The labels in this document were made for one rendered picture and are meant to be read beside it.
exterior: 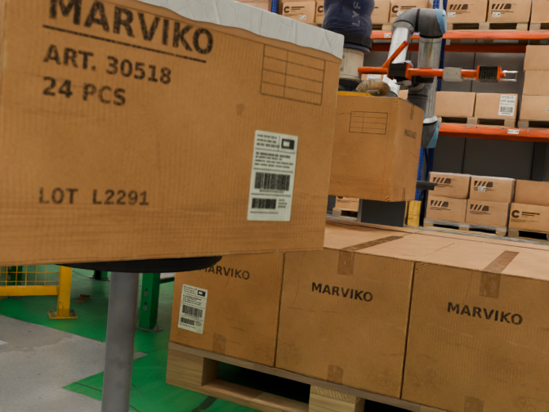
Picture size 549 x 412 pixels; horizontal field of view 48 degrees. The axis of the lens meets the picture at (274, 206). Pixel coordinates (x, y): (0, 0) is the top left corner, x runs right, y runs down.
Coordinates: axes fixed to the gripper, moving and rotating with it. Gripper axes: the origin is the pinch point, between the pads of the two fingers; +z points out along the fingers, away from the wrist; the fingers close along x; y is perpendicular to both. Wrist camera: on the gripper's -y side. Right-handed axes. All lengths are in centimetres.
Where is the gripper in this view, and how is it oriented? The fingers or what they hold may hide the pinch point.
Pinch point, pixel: (406, 71)
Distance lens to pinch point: 262.4
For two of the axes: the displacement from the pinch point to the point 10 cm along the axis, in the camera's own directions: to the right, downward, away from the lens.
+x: 0.9, -9.9, -0.8
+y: -8.9, -1.1, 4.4
